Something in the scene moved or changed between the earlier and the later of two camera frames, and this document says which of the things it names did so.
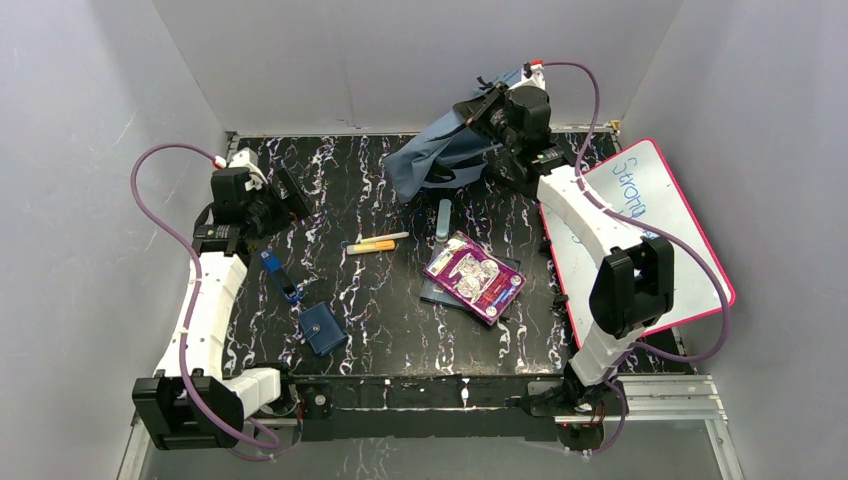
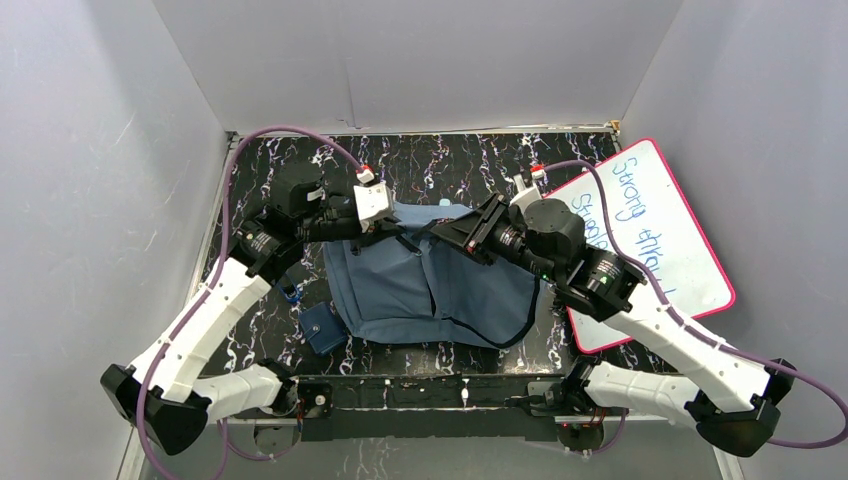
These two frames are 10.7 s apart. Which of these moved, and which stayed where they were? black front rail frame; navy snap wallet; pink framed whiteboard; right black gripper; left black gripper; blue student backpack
Moved: right black gripper; blue student backpack; left black gripper
Stayed: black front rail frame; navy snap wallet; pink framed whiteboard
